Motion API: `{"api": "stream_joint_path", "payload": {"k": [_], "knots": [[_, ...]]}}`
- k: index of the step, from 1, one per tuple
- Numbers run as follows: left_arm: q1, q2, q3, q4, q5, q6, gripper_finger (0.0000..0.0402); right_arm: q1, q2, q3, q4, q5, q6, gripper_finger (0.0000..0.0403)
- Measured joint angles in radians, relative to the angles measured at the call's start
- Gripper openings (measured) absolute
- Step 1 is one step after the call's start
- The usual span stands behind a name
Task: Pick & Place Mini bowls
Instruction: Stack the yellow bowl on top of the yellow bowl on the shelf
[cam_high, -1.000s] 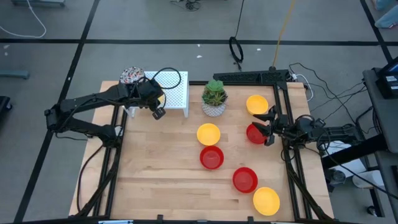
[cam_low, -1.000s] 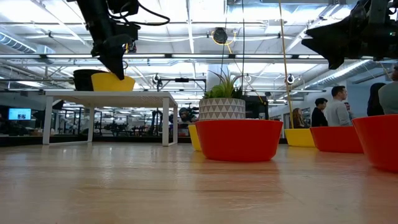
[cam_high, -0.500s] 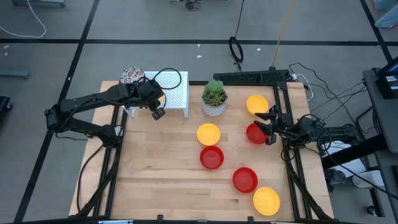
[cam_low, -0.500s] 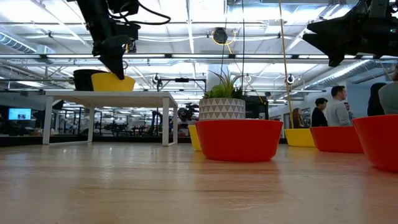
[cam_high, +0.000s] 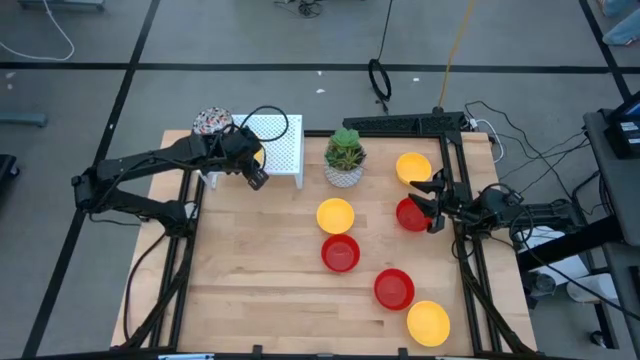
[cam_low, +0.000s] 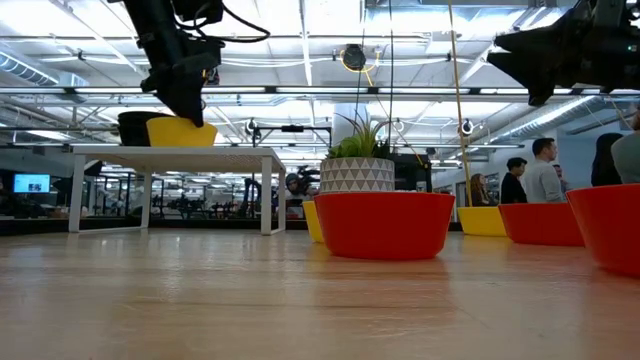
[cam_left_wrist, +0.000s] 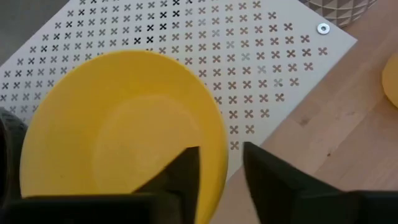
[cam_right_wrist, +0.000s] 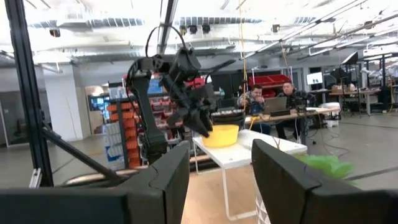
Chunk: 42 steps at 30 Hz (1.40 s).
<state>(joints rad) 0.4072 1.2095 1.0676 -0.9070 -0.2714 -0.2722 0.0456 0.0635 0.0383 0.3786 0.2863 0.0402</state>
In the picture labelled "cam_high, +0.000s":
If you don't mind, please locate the black desk support beam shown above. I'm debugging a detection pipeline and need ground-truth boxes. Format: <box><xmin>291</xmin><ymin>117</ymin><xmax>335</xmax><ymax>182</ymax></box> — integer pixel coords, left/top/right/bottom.
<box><xmin>516</xmin><ymin>214</ymin><xmax>626</xmax><ymax>274</ymax></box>

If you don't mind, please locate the grey side desk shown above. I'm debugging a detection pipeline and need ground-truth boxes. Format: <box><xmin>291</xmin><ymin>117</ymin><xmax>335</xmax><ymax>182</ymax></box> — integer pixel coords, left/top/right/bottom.
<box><xmin>582</xmin><ymin>109</ymin><xmax>640</xmax><ymax>246</ymax></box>

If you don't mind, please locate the white floor cable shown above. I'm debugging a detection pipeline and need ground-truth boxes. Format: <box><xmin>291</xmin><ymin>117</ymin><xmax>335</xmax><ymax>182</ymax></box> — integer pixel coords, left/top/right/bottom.
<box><xmin>0</xmin><ymin>0</ymin><xmax>76</xmax><ymax>62</ymax></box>

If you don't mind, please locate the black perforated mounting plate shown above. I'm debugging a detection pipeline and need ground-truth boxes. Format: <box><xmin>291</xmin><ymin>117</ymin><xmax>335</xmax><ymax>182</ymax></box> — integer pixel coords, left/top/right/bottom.
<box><xmin>342</xmin><ymin>111</ymin><xmax>469</xmax><ymax>135</ymax></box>

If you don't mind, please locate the black hanging cable with coil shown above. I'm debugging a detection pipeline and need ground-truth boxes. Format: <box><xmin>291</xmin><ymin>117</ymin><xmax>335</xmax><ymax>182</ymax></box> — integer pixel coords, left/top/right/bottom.
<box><xmin>367</xmin><ymin>0</ymin><xmax>394</xmax><ymax>115</ymax></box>

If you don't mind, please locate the yellow hanging cable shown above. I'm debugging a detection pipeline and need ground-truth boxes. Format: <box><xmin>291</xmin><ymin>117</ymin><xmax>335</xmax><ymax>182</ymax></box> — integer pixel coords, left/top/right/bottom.
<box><xmin>437</xmin><ymin>0</ymin><xmax>476</xmax><ymax>110</ymax></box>

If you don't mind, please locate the grey metal base foot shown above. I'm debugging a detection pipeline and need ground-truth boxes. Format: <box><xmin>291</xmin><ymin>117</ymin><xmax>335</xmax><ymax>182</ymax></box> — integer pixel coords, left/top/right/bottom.
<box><xmin>0</xmin><ymin>112</ymin><xmax>49</xmax><ymax>129</ymax></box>
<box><xmin>18</xmin><ymin>0</ymin><xmax>106</xmax><ymax>12</ymax></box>

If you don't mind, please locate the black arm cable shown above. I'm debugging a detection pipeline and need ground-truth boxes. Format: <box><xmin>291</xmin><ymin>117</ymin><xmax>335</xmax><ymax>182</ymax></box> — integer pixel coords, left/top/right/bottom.
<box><xmin>452</xmin><ymin>181</ymin><xmax>534</xmax><ymax>261</ymax></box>
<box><xmin>238</xmin><ymin>104</ymin><xmax>291</xmax><ymax>144</ymax></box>

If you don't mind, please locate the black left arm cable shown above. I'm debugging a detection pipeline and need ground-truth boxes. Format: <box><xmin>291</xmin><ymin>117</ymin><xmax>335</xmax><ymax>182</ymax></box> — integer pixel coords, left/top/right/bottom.
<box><xmin>238</xmin><ymin>104</ymin><xmax>291</xmax><ymax>144</ymax></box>

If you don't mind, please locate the thin black floor cable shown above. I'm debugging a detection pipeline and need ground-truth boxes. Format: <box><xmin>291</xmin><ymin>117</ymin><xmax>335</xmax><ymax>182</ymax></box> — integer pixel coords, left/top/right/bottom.
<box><xmin>464</xmin><ymin>99</ymin><xmax>606</xmax><ymax>201</ymax></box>

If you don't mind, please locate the black aluminium table frame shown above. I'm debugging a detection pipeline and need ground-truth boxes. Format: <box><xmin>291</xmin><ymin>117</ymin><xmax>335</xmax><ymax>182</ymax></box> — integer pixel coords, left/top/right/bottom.
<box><xmin>119</xmin><ymin>128</ymin><xmax>539</xmax><ymax>359</ymax></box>

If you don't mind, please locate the white paper sheet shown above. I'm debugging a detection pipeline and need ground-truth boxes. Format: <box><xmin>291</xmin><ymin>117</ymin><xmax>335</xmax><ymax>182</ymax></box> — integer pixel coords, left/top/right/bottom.
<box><xmin>519</xmin><ymin>224</ymin><xmax>567</xmax><ymax>252</ymax></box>

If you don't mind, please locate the succulent in patterned white pot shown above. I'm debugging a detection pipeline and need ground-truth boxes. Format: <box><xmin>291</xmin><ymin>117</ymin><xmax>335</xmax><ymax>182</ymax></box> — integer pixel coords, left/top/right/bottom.
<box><xmin>323</xmin><ymin>127</ymin><xmax>367</xmax><ymax>189</ymax></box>

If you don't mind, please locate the round grey floor device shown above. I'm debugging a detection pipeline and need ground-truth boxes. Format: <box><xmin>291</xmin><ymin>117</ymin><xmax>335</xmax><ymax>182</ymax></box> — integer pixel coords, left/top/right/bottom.
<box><xmin>532</xmin><ymin>272</ymin><xmax>557</xmax><ymax>296</ymax></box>

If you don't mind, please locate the black bowl with floral inside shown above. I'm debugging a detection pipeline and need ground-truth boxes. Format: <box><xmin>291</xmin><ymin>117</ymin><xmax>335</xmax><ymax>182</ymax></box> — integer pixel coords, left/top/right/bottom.
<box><xmin>192</xmin><ymin>106</ymin><xmax>235</xmax><ymax>136</ymax></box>

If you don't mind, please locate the person's foot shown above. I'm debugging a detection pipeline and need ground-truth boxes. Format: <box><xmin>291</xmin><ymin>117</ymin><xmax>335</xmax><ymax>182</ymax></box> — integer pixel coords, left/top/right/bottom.
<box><xmin>597</xmin><ymin>0</ymin><xmax>639</xmax><ymax>17</ymax></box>
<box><xmin>602</xmin><ymin>14</ymin><xmax>640</xmax><ymax>47</ymax></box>

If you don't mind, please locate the black device with screen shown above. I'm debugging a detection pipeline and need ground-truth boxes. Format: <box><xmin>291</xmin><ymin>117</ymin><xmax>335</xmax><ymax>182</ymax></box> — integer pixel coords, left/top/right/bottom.
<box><xmin>602</xmin><ymin>92</ymin><xmax>640</xmax><ymax>160</ymax></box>

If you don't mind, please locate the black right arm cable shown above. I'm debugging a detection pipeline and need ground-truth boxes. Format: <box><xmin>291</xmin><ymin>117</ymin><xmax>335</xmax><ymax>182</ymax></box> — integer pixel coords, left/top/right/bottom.
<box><xmin>452</xmin><ymin>181</ymin><xmax>534</xmax><ymax>261</ymax></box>

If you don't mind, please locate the white perforated metal shelf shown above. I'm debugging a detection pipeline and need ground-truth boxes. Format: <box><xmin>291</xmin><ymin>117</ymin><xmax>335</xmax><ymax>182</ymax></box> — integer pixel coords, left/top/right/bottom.
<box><xmin>196</xmin><ymin>114</ymin><xmax>305</xmax><ymax>191</ymax></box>

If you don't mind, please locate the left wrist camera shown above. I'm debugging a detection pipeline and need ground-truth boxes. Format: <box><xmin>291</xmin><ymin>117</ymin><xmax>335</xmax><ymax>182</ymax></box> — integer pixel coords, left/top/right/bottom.
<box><xmin>246</xmin><ymin>167</ymin><xmax>270</xmax><ymax>192</ymax></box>

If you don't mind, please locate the white power cable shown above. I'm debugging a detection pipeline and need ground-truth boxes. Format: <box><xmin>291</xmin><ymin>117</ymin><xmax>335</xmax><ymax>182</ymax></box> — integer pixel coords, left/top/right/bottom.
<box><xmin>467</xmin><ymin>117</ymin><xmax>506</xmax><ymax>165</ymax></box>

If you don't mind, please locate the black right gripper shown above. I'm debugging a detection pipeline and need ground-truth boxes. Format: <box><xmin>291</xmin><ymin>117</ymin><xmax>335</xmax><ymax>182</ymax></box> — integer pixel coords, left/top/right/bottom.
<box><xmin>408</xmin><ymin>169</ymin><xmax>476</xmax><ymax>221</ymax></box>

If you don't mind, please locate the red mini bowl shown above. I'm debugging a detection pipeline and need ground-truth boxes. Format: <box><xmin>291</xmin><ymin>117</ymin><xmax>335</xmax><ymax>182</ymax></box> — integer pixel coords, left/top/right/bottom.
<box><xmin>320</xmin><ymin>233</ymin><xmax>362</xmax><ymax>274</ymax></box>
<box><xmin>395</xmin><ymin>197</ymin><xmax>434</xmax><ymax>234</ymax></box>
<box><xmin>373</xmin><ymin>268</ymin><xmax>416</xmax><ymax>312</ymax></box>

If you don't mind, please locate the black floor cable bundle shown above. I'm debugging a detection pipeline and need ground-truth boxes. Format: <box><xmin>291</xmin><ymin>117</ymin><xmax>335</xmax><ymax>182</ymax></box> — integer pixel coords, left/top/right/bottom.
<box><xmin>273</xmin><ymin>0</ymin><xmax>326</xmax><ymax>19</ymax></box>

